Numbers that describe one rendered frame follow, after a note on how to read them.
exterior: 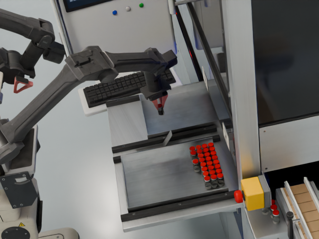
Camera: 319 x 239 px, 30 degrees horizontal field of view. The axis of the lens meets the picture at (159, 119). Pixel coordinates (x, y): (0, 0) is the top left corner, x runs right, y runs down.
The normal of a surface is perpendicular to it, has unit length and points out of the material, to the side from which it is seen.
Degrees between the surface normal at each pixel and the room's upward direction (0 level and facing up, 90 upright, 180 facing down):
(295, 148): 90
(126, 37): 90
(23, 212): 8
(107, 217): 0
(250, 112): 90
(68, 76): 54
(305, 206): 0
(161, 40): 90
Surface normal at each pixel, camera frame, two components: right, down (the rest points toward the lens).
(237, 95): 0.14, 0.62
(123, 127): -0.14, -0.76
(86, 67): 0.51, -0.54
